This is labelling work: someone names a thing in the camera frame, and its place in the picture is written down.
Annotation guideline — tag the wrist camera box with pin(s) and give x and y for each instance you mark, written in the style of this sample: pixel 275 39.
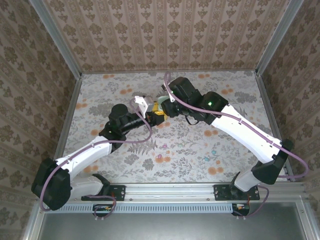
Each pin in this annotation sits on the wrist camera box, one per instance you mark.
pixel 163 87
pixel 142 103

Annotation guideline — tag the grey metal panel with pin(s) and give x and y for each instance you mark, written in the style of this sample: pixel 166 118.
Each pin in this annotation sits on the grey metal panel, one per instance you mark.
pixel 170 227

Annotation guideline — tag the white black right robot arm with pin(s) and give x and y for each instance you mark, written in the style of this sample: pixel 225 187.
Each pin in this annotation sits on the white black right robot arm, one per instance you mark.
pixel 245 137

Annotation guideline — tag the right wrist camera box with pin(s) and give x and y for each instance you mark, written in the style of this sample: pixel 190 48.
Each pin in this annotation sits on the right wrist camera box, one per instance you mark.
pixel 163 87

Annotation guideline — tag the aluminium frame post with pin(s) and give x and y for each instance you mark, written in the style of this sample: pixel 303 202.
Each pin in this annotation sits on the aluminium frame post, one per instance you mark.
pixel 277 37
pixel 57 37

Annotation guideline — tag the aluminium mounting rail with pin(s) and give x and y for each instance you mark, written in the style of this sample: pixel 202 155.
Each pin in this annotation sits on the aluminium mounting rail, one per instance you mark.
pixel 170 191

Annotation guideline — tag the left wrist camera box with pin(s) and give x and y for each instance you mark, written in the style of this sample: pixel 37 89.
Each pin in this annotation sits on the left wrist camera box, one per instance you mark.
pixel 142 103

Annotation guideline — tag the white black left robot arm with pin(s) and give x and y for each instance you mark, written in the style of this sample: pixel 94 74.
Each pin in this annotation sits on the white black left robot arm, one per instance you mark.
pixel 82 157

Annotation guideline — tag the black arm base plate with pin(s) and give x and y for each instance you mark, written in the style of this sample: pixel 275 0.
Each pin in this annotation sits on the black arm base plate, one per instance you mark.
pixel 220 192
pixel 118 193

